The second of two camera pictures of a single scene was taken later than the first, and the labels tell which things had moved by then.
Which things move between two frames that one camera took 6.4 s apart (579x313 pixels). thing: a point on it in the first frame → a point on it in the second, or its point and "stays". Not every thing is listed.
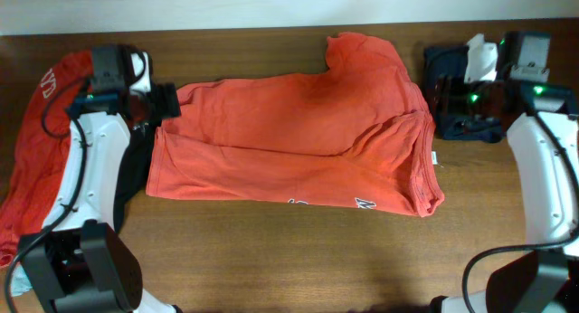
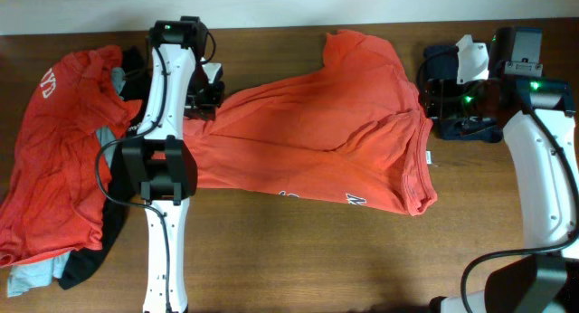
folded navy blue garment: [451, 60] stays
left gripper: [165, 101] → [209, 105]
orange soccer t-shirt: [356, 136] stays
